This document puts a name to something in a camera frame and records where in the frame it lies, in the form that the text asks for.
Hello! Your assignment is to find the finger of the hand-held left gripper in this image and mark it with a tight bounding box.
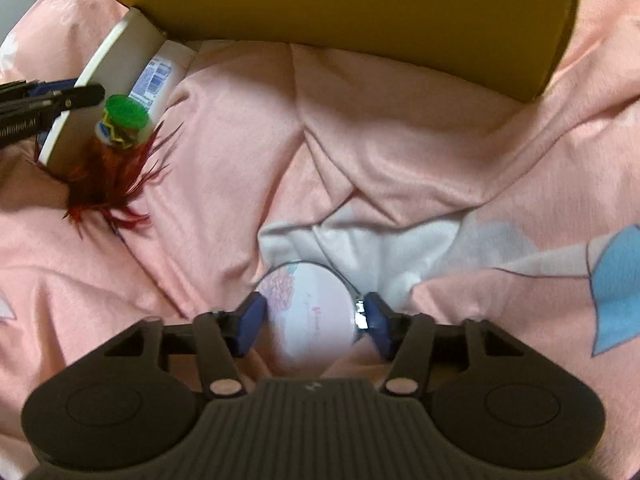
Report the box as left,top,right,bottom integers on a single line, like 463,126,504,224
44,84,107,112
0,79,77,99

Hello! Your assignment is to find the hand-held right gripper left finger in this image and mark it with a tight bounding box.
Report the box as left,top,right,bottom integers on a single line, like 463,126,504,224
104,292,266,399

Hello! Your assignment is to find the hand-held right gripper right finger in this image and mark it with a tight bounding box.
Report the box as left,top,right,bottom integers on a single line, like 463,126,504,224
361,290,527,394

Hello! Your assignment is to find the burger keychain toy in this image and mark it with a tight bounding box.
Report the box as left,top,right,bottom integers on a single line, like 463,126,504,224
94,94,151,152

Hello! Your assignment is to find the round pocket mirror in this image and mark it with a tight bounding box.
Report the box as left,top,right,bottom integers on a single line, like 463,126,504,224
257,259,368,378

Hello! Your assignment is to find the yellow cardboard box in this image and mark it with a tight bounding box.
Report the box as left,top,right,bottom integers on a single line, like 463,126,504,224
90,0,586,103

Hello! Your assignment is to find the white glasses case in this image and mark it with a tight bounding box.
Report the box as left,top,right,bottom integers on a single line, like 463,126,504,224
37,7,168,181

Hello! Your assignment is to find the red feather bundle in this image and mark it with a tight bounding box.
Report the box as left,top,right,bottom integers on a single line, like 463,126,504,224
62,122,186,233

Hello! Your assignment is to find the white barcode tube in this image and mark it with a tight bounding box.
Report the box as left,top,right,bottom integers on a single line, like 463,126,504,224
127,40,201,126

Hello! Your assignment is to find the pink printed blanket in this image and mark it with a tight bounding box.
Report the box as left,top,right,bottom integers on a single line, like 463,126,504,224
0,0,640,480

